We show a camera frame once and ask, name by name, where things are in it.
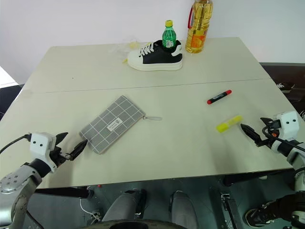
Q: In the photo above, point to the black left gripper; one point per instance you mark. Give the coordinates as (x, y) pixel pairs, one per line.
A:
(59, 157)

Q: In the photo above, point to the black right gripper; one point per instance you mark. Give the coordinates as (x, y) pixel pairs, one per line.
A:
(273, 130)

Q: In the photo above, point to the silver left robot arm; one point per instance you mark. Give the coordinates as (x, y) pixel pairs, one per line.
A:
(21, 179)

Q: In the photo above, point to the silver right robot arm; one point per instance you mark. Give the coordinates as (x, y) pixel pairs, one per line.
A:
(297, 159)

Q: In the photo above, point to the grey checked fabric pencil case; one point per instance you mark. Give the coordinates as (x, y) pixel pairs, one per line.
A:
(112, 124)

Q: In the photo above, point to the yellow highlighter pen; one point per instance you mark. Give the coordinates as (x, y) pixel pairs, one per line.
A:
(228, 124)

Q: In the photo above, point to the black glossy object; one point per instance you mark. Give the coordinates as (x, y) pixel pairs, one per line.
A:
(286, 86)

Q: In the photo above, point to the black marker with red cap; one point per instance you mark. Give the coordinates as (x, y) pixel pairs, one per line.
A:
(218, 97)

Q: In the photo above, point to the grey robot leg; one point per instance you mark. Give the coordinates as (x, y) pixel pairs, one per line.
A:
(124, 206)
(184, 210)

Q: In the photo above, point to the black sneaker with white laces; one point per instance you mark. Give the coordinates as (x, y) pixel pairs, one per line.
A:
(261, 214)

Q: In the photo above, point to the white board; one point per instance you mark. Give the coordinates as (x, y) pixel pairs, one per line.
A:
(7, 77)

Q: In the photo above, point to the small yellow scrap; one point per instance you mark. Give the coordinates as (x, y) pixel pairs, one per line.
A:
(124, 61)

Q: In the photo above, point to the clear crumpled plastic bag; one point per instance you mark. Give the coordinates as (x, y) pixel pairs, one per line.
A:
(122, 46)

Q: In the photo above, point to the yellow cooking oil bottle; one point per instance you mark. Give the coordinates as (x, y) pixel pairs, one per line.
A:
(199, 28)

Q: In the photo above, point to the black and white sneaker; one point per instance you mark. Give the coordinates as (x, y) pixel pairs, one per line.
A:
(155, 58)

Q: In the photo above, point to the green bottle with yellow cap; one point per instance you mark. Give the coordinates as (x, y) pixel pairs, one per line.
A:
(169, 35)

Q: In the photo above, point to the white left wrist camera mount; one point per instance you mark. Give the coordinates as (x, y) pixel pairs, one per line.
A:
(41, 143)

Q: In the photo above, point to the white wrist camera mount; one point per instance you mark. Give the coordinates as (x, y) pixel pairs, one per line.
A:
(41, 143)
(288, 125)

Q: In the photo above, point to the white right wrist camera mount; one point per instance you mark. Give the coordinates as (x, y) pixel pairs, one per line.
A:
(288, 125)

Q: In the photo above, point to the black table frame beam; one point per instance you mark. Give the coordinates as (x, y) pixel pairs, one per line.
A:
(250, 179)

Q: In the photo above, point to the metal bracket under table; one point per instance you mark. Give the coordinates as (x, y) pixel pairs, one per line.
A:
(230, 210)

